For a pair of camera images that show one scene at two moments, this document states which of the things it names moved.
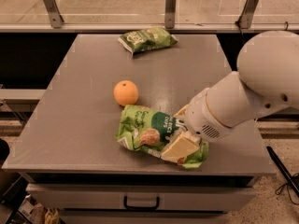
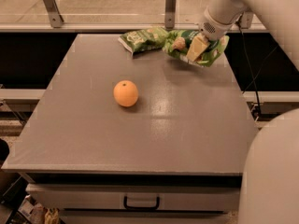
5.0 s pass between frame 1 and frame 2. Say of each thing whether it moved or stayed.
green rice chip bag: moved
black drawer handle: stayed
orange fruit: stayed
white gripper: moved
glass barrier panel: stayed
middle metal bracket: stayed
